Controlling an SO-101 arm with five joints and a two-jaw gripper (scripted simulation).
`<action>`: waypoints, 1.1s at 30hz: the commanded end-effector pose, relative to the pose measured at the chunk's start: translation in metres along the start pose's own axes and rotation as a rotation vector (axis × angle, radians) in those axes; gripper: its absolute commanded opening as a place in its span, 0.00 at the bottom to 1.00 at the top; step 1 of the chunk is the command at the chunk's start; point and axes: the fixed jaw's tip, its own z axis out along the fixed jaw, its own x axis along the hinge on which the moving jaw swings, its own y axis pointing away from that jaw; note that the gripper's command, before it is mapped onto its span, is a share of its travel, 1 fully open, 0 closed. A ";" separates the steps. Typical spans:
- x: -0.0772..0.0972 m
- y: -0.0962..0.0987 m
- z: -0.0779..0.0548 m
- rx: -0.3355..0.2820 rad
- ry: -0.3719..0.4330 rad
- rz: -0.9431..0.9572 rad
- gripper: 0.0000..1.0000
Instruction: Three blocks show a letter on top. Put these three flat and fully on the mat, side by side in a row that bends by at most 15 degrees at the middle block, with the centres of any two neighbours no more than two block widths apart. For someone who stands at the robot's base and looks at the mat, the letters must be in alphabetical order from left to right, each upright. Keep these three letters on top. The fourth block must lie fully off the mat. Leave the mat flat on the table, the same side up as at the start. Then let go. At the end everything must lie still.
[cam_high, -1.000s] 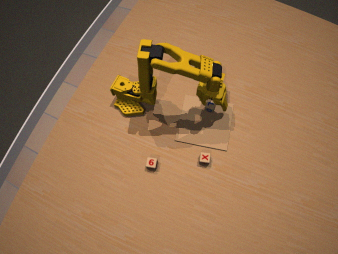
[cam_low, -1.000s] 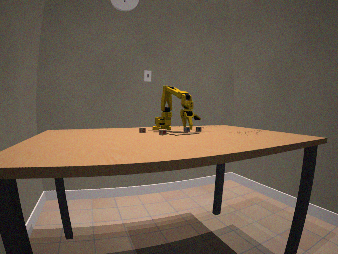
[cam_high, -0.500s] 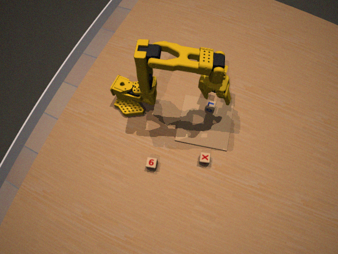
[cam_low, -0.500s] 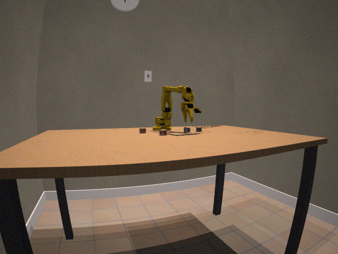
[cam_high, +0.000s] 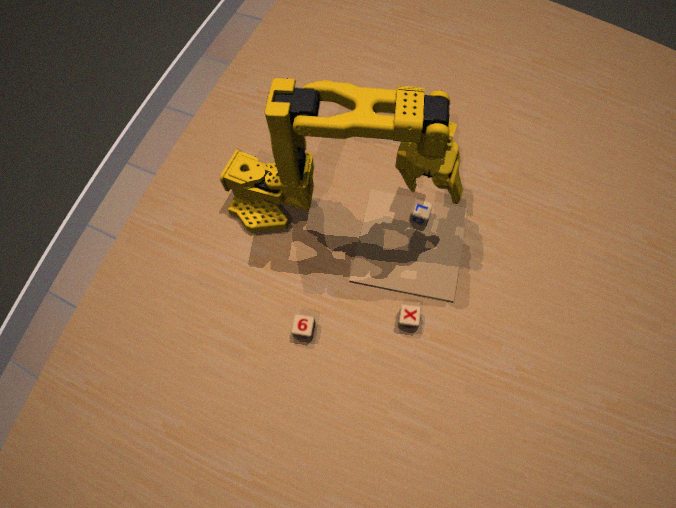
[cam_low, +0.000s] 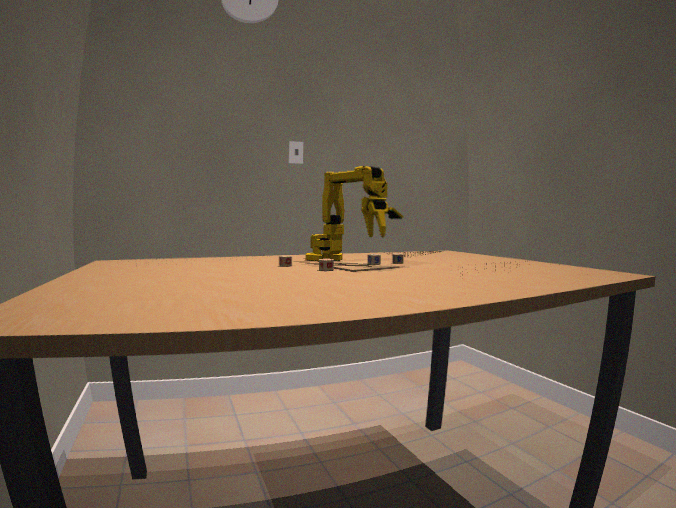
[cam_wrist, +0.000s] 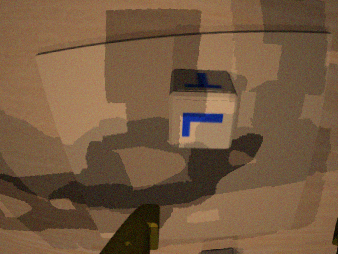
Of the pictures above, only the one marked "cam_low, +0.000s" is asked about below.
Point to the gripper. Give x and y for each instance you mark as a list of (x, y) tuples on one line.
[(377, 206)]

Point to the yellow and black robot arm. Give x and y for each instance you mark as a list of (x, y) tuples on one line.
[(331, 241)]

